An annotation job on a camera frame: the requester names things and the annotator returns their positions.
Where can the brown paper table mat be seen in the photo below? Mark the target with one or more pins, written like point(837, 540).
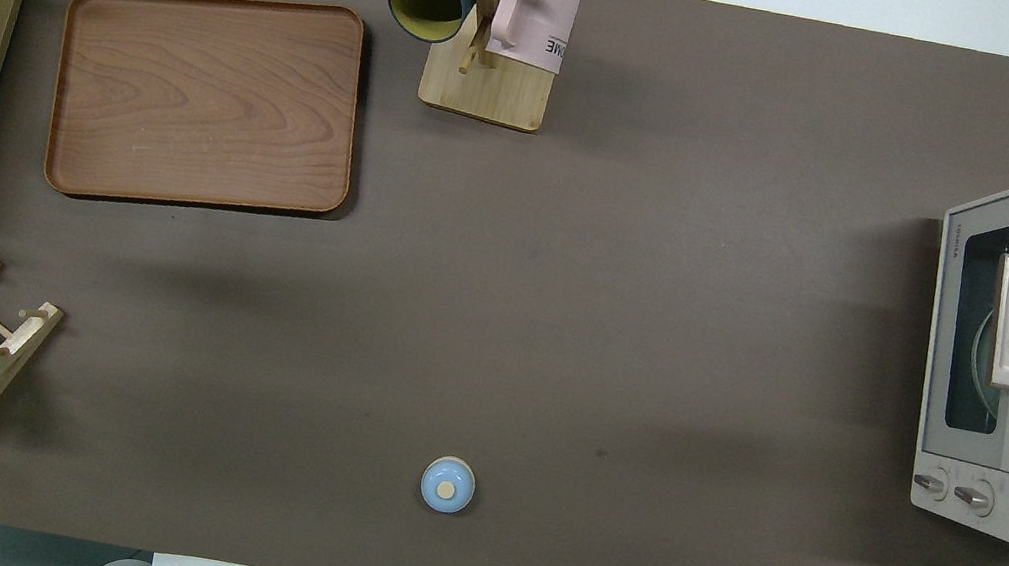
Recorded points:
point(557, 332)

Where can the brown wooden serving tray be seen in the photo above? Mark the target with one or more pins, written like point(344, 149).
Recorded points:
point(209, 105)

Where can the wooden mug tree stand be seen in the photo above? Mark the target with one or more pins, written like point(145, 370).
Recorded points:
point(484, 93)

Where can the silver oven knob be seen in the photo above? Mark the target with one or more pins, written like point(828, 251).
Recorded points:
point(974, 497)
point(930, 483)

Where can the blue jar with wooden lid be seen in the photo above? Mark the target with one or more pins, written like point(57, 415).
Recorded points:
point(447, 489)

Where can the pink mug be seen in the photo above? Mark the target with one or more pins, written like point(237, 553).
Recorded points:
point(535, 25)

